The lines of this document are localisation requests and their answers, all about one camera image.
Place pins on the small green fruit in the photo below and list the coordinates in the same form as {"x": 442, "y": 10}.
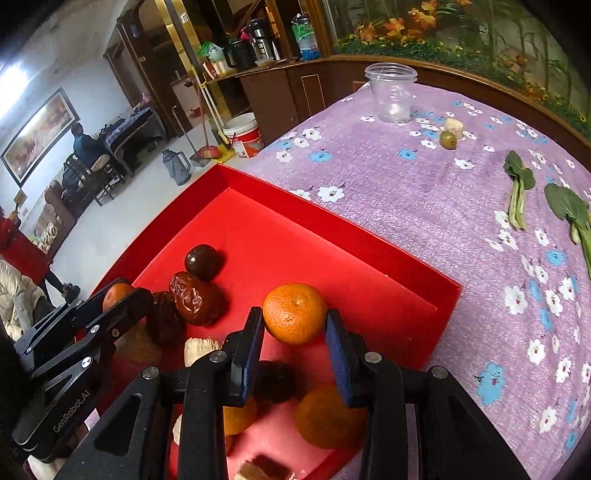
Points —
{"x": 448, "y": 140}

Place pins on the orange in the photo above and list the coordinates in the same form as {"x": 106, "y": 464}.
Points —
{"x": 238, "y": 419}
{"x": 294, "y": 313}
{"x": 324, "y": 420}
{"x": 117, "y": 292}

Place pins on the dark dining table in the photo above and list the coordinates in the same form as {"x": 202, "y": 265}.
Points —
{"x": 128, "y": 136}

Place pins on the grey kettle on floor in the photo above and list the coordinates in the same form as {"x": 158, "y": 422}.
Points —
{"x": 177, "y": 165}

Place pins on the white red bucket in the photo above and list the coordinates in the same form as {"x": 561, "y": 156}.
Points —
{"x": 244, "y": 135}

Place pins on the small bok choy stalk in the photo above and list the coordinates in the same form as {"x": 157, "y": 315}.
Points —
{"x": 523, "y": 179}

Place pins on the small beige fruit piece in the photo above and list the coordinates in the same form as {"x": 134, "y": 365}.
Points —
{"x": 454, "y": 126}

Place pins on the beige cut fruit chunk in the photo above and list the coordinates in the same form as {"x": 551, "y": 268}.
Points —
{"x": 263, "y": 467}

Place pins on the framed wall painting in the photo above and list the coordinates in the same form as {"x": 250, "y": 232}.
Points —
{"x": 38, "y": 136}

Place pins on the wooden sideboard cabinet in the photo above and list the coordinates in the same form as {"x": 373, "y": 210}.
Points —
{"x": 281, "y": 95}

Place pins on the round dark plum rear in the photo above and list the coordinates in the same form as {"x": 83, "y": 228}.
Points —
{"x": 203, "y": 261}

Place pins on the red shallow tray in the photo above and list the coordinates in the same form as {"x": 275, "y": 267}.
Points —
{"x": 270, "y": 237}

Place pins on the seated person in blue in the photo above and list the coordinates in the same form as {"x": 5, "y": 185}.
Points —
{"x": 91, "y": 152}

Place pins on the dark red fruit tray front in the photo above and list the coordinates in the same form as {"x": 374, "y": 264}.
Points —
{"x": 163, "y": 324}

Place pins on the water bottle green label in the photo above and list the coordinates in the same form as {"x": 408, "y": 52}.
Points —
{"x": 304, "y": 35}

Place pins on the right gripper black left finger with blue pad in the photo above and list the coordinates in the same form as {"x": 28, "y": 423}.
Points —
{"x": 221, "y": 378}

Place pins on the dark red date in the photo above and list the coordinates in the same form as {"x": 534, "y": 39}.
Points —
{"x": 195, "y": 301}

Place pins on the large bok choy leaves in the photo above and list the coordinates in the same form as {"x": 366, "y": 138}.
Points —
{"x": 568, "y": 206}

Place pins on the dark plum in tray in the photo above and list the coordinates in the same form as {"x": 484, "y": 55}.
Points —
{"x": 275, "y": 382}

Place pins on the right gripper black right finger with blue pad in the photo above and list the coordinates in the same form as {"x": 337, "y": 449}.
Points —
{"x": 367, "y": 379}

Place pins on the clear plastic cup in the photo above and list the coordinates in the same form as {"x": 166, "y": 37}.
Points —
{"x": 392, "y": 86}

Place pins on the steel thermos jug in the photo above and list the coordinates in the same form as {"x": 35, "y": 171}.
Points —
{"x": 261, "y": 42}

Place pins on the purple floral tablecloth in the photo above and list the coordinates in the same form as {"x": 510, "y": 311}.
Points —
{"x": 519, "y": 338}

